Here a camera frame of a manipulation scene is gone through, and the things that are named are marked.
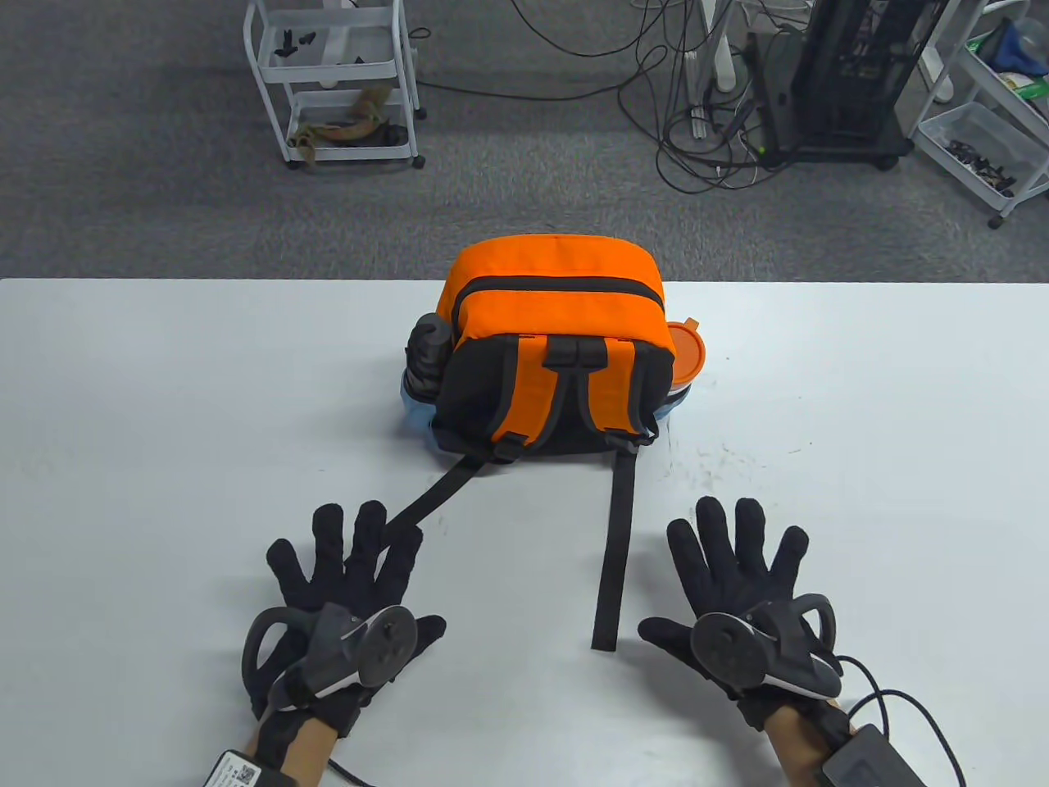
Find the person's left hand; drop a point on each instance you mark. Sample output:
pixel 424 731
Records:
pixel 344 582

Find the person's right hand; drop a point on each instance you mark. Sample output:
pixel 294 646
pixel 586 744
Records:
pixel 729 574

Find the clear bottle orange lid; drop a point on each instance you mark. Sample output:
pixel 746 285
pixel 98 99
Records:
pixel 688 352

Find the black umbrella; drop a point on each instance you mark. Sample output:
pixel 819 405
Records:
pixel 428 352

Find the orange and blue school bag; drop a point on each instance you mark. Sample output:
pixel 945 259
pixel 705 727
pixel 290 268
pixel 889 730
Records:
pixel 557 311

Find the black tracking controller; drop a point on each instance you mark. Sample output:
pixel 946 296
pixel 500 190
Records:
pixel 729 648
pixel 381 648

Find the black wrist module white label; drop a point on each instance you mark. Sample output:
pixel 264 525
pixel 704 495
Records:
pixel 238 771

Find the black equipment rack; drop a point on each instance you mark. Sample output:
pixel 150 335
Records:
pixel 844 74

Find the white rolling cart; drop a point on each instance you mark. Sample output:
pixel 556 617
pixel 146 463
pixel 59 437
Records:
pixel 336 65

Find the white table leg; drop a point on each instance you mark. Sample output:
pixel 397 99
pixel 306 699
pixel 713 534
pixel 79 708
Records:
pixel 721 49

